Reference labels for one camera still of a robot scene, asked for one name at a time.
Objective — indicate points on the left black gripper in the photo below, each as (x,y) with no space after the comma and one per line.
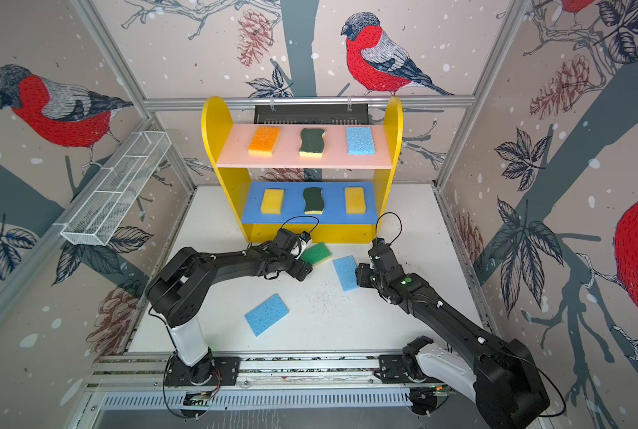
(297,272)

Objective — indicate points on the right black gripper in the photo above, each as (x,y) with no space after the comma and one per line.
(361,272)

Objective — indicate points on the green topped yellow sponge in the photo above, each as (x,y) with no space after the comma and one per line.
(316,254)

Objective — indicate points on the blue sponge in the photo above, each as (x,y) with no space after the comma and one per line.
(360,141)
(266,314)
(345,268)

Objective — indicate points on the dark green scrub sponge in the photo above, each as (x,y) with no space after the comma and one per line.
(314,201)
(312,142)

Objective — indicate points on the yellow sponge front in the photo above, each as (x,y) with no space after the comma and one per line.
(355,201)

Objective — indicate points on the orange topped yellow sponge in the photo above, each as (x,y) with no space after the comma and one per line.
(264,141)

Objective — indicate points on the dark green scrub sponge front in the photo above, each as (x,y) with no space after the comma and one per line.
(312,142)

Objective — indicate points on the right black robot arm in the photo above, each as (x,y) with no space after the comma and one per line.
(499,376)

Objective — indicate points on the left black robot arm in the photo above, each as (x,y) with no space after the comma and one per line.
(180,288)

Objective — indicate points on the yellow shelf with coloured boards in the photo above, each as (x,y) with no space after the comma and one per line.
(331,212)

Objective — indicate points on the blue sponge front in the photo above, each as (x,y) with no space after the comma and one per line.
(266,314)

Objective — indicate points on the black vent grille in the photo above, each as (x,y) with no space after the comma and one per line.
(313,114)

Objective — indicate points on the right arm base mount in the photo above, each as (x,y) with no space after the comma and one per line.
(403,368)

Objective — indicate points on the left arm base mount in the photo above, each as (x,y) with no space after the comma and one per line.
(210,371)

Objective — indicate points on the white wire mesh basket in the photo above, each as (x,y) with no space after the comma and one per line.
(103,211)

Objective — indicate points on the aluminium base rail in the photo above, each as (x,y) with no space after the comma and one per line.
(305,371)

